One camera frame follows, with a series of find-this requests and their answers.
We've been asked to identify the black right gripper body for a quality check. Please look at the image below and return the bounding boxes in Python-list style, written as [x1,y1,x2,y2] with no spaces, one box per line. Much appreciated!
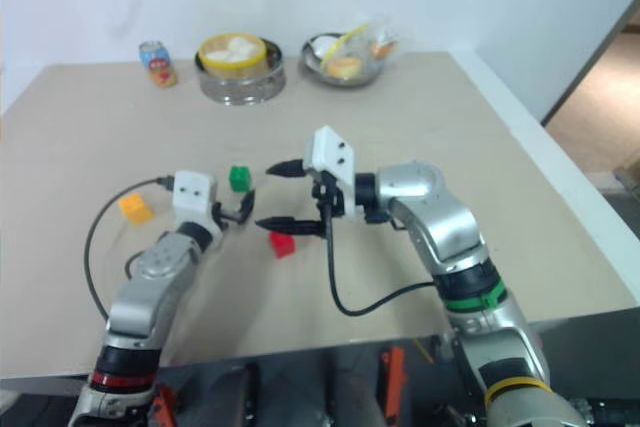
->
[308,170,347,222]

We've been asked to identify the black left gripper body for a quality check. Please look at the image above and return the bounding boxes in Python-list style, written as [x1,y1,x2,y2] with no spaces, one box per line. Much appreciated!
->
[211,200,239,228]

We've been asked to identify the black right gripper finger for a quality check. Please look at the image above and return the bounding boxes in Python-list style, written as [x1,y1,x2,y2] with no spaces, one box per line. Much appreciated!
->
[264,158,308,180]
[254,215,327,239]

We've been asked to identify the red cube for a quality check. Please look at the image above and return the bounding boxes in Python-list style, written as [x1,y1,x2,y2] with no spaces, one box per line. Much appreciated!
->
[268,231,297,260]

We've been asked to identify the green cube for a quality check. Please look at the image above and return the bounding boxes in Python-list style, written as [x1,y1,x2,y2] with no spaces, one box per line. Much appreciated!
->
[228,164,253,194]

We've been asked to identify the yellow cube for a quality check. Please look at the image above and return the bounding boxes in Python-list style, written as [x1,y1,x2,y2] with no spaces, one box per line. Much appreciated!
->
[118,191,156,225]

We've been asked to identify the glass bowl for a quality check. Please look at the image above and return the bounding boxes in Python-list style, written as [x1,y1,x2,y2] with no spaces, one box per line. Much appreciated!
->
[193,38,288,108]

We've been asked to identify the metal bowl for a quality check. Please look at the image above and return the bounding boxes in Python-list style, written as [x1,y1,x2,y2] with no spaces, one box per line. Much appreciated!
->
[300,32,397,89]

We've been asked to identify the yellow steamer basket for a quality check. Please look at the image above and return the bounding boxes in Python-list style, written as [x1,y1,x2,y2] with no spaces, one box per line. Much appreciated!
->
[197,32,268,81]

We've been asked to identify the orange bread roll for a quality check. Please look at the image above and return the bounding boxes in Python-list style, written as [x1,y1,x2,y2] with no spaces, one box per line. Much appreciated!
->
[325,56,363,81]

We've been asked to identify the white steamed buns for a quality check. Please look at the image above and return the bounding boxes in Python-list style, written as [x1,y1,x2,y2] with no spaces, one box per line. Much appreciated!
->
[205,36,255,64]

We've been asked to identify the clear plastic food bag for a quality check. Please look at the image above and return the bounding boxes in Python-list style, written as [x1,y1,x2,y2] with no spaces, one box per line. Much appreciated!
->
[319,13,414,81]

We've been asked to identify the printed drink can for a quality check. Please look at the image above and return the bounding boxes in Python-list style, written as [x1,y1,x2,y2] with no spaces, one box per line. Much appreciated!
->
[138,39,179,90]

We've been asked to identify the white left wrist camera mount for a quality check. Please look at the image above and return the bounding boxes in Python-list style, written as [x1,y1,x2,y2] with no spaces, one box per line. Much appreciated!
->
[172,169,225,248]

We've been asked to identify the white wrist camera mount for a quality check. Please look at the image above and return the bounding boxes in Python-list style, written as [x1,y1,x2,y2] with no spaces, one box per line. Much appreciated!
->
[303,124,359,221]
[172,169,225,248]

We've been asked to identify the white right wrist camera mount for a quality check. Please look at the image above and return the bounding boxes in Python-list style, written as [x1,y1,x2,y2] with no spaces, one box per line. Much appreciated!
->
[303,124,359,221]

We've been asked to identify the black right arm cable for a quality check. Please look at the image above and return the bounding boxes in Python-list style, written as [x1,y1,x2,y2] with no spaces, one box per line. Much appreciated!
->
[321,199,439,319]

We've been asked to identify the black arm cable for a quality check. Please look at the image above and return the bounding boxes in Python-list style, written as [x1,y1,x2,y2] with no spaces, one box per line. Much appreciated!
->
[82,175,176,322]
[321,199,439,319]

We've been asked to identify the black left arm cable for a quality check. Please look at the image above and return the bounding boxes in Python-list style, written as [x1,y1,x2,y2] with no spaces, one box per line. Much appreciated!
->
[82,175,176,322]

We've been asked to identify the orange bracket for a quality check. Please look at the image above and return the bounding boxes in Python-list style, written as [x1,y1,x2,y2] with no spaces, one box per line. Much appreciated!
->
[149,382,179,427]
[380,345,406,419]

